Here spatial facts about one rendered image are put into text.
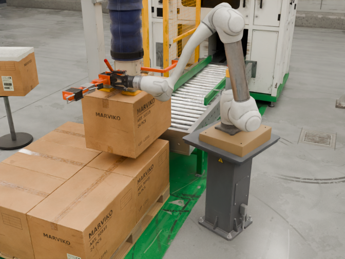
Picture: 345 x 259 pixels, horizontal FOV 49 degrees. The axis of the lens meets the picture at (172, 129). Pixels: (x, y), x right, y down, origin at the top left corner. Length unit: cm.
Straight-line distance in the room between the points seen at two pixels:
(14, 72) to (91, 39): 82
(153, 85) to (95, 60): 193
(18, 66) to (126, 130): 176
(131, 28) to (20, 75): 176
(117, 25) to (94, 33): 154
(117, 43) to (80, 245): 127
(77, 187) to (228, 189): 104
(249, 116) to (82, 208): 114
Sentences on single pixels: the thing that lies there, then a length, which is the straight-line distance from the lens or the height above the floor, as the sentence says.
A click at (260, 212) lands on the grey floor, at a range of 327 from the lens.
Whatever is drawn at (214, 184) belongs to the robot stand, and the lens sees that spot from 283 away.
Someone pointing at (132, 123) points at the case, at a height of 93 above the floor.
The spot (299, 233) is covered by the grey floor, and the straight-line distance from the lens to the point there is 314.
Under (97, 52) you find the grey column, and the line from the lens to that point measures 411.
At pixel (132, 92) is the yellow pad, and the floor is 109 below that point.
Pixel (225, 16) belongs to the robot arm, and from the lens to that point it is 216.
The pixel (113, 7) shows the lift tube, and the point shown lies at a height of 162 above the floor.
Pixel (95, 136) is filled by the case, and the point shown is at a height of 78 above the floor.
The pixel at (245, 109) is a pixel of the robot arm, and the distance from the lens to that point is 234.
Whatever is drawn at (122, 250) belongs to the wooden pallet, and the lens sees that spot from 284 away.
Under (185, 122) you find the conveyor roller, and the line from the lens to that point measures 341.
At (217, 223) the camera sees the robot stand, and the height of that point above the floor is 6.
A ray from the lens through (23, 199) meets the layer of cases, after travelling 257.
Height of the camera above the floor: 194
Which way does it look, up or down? 25 degrees down
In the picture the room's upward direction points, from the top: straight up
